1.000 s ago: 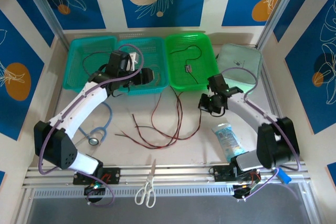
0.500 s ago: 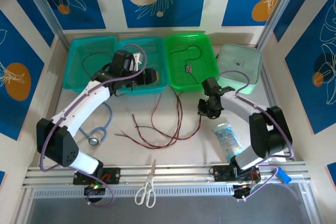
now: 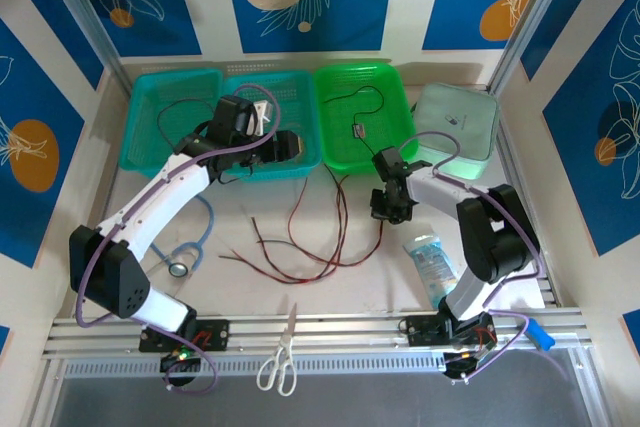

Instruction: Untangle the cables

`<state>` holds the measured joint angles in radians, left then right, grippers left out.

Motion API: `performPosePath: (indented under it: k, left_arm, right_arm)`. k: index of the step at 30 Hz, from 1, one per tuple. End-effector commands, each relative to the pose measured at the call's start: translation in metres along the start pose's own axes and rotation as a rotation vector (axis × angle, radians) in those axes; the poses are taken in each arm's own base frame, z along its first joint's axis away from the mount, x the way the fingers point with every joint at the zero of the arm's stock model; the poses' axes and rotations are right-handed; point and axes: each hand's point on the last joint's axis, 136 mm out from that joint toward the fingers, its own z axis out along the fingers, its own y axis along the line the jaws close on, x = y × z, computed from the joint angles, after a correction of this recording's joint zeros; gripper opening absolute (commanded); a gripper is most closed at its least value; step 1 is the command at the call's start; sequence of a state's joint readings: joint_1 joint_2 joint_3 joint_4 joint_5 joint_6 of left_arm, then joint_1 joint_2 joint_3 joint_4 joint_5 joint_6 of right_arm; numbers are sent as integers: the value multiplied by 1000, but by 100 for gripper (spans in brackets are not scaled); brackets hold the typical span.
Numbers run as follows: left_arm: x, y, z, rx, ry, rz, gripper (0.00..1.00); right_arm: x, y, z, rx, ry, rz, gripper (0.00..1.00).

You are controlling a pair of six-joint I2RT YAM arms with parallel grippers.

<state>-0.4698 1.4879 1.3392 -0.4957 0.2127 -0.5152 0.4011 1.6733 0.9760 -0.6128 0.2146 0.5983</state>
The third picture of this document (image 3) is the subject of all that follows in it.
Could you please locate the pale green box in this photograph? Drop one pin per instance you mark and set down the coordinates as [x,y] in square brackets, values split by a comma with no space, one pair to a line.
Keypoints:
[460,117]

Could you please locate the white scissors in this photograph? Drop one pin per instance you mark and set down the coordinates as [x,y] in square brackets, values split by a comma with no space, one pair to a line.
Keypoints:
[286,342]

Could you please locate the blue stethoscope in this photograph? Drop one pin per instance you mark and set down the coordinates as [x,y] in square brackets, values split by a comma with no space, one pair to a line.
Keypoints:
[177,269]

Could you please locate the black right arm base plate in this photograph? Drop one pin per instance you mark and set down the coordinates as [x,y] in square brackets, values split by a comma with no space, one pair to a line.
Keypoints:
[420,332]

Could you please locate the green plastic basket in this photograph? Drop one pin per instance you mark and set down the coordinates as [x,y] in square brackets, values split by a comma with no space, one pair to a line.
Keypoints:
[395,97]

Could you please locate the aluminium rail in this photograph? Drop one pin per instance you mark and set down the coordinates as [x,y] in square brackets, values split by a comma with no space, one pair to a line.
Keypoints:
[325,329]

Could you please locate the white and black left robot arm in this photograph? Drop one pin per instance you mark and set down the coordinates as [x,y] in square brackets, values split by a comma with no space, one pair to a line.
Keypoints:
[150,202]

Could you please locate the aluminium frame post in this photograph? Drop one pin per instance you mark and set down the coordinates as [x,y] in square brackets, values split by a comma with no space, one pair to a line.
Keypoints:
[540,7]
[80,12]

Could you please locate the blue face mask packet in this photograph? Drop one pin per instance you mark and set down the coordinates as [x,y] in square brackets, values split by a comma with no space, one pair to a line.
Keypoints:
[435,267]

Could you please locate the teal plastic basket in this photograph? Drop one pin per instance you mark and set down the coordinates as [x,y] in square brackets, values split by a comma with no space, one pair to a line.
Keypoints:
[295,92]
[145,147]

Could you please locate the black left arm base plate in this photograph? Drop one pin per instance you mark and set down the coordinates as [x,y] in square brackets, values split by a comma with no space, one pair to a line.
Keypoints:
[215,334]

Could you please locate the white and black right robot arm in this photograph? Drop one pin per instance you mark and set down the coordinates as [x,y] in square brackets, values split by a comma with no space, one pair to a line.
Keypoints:
[435,192]

